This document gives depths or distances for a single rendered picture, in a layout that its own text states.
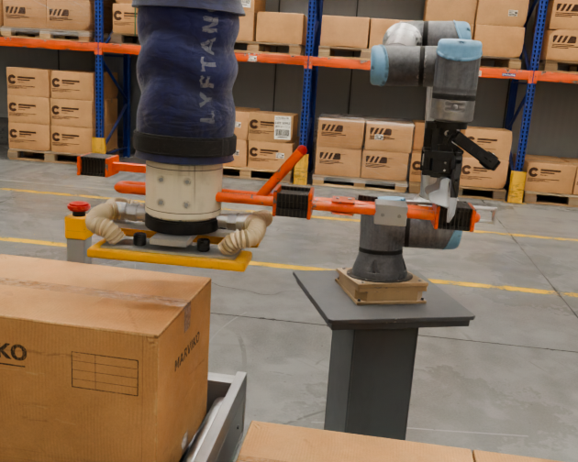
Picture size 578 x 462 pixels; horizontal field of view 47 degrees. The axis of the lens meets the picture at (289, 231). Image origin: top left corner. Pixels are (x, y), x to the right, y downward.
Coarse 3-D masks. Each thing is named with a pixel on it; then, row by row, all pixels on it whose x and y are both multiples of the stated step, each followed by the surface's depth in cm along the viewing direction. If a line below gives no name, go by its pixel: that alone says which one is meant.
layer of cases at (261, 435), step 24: (264, 432) 179; (288, 432) 180; (312, 432) 180; (336, 432) 181; (240, 456) 167; (264, 456) 168; (288, 456) 168; (312, 456) 169; (336, 456) 170; (360, 456) 170; (384, 456) 171; (408, 456) 172; (432, 456) 173; (456, 456) 173; (480, 456) 174; (504, 456) 175; (528, 456) 176
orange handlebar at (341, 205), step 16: (128, 192) 149; (144, 192) 149; (224, 192) 148; (240, 192) 151; (256, 192) 151; (320, 208) 146; (336, 208) 145; (352, 208) 145; (368, 208) 145; (416, 208) 148; (432, 208) 147
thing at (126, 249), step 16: (128, 240) 147; (144, 240) 144; (208, 240) 143; (96, 256) 141; (112, 256) 141; (128, 256) 140; (144, 256) 140; (160, 256) 140; (176, 256) 140; (192, 256) 141; (208, 256) 140; (224, 256) 141; (240, 256) 143
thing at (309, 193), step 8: (280, 184) 152; (280, 192) 144; (288, 192) 149; (296, 192) 150; (304, 192) 150; (312, 192) 145; (280, 200) 144; (288, 200) 144; (296, 200) 144; (304, 200) 144; (272, 208) 146; (280, 208) 145; (288, 208) 145; (296, 208) 145; (304, 208) 145; (288, 216) 145; (296, 216) 145; (304, 216) 144
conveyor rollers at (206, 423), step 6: (216, 402) 192; (210, 408) 190; (216, 408) 188; (210, 414) 185; (216, 414) 185; (210, 420) 182; (204, 426) 179; (198, 432) 177; (204, 432) 176; (198, 438) 173; (204, 438) 173; (192, 444) 172; (198, 444) 170; (192, 450) 168; (198, 450) 168; (186, 456) 165; (192, 456) 165
